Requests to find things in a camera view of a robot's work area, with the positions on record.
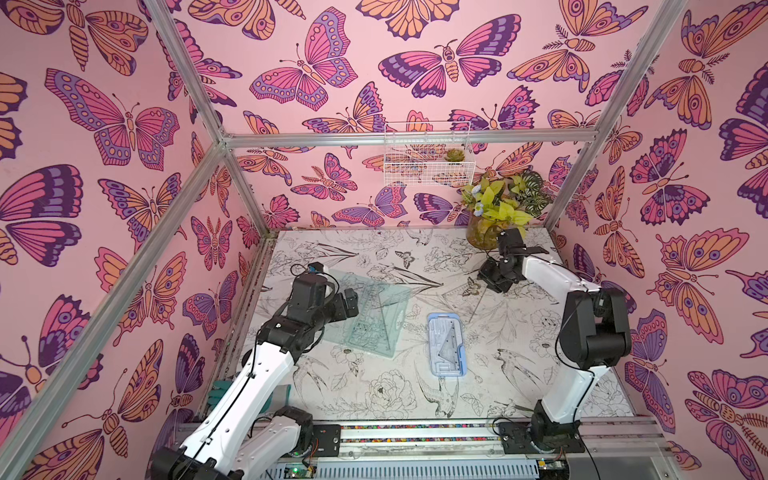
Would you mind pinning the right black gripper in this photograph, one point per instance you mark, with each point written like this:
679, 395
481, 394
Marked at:
496, 279

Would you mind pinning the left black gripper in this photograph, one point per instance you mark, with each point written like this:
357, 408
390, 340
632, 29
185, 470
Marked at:
342, 313

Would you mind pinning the green transparent ruler set pouch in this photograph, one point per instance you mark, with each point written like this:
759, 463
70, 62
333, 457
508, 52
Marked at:
382, 312

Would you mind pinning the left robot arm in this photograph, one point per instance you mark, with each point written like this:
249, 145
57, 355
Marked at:
226, 444

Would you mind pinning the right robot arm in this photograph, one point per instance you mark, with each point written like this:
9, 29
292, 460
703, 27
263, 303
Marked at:
593, 336

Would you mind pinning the potted green leafy plant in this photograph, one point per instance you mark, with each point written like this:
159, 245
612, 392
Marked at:
501, 204

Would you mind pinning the blue plastic geometry case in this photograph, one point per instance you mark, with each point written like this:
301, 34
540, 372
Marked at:
447, 352

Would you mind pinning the small succulent in basket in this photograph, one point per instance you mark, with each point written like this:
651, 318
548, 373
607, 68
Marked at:
454, 155

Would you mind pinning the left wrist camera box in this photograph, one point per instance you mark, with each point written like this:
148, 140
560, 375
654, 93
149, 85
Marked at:
316, 268

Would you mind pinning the white wire wall basket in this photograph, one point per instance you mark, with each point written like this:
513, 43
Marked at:
416, 158

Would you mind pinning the aluminium frame struts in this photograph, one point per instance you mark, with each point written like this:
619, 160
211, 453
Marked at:
18, 451

